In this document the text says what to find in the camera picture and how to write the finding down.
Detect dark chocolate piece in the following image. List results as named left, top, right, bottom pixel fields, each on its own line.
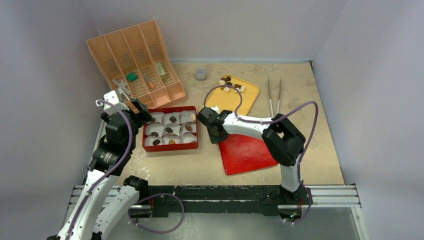
left=152, top=139, right=161, bottom=146

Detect red box lid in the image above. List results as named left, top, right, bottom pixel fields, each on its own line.
left=218, top=134, right=278, bottom=176

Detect dark square chocolate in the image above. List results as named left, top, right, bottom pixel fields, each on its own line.
left=169, top=116, right=177, bottom=123

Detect metal tongs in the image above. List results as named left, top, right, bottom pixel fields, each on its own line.
left=267, top=76, right=283, bottom=117

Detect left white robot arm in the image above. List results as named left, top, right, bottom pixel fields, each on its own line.
left=49, top=97, right=153, bottom=240

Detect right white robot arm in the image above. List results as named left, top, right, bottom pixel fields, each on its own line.
left=196, top=107, right=306, bottom=204

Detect yellow tray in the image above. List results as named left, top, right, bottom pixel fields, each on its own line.
left=199, top=74, right=261, bottom=132

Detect green eraser block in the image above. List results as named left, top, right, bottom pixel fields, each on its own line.
left=126, top=72, right=138, bottom=83

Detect pale green sticky notes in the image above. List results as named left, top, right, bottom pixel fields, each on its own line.
left=155, top=62, right=166, bottom=81

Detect peach desk organizer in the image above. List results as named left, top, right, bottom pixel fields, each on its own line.
left=86, top=20, right=187, bottom=109

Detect small clear cup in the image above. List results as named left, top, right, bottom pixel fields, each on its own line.
left=195, top=67, right=207, bottom=81

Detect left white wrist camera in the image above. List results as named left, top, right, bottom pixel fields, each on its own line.
left=95, top=89, right=130, bottom=115

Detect orange handled cutter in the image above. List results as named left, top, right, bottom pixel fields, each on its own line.
left=142, top=73, right=156, bottom=90

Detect metal bracket plate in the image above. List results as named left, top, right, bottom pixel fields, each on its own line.
left=112, top=79, right=131, bottom=96

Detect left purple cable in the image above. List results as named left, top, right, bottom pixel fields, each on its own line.
left=64, top=99, right=134, bottom=240

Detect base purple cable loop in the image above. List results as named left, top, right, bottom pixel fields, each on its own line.
left=127, top=193, right=184, bottom=234

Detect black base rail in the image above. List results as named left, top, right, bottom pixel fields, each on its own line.
left=67, top=183, right=362, bottom=220

